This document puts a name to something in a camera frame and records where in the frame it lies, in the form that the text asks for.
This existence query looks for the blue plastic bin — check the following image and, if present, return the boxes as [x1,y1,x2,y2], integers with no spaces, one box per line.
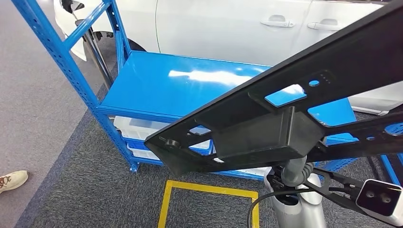
[122,137,215,156]

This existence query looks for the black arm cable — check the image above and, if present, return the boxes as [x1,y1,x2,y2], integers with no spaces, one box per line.
[247,188,316,228]

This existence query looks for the translucent white plastic bin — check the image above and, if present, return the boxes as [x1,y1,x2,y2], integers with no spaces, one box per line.
[113,115,211,151]

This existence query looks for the blue metal shelf rack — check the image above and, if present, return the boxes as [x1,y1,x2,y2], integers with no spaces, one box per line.
[11,0,403,187]

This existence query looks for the black plastic plate frame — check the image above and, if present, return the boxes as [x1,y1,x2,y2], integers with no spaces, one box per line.
[144,0,403,177]

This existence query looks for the white car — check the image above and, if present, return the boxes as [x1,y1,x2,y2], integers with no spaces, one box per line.
[53,0,403,116]

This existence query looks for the person's beige shoe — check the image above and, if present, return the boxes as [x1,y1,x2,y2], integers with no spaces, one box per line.
[0,170,29,194]

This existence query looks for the white car door handle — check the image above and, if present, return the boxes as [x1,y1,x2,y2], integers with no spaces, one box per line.
[307,18,343,31]
[260,15,296,29]

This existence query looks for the black slanted metal pole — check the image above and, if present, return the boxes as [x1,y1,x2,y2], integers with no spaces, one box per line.
[82,29,113,89]

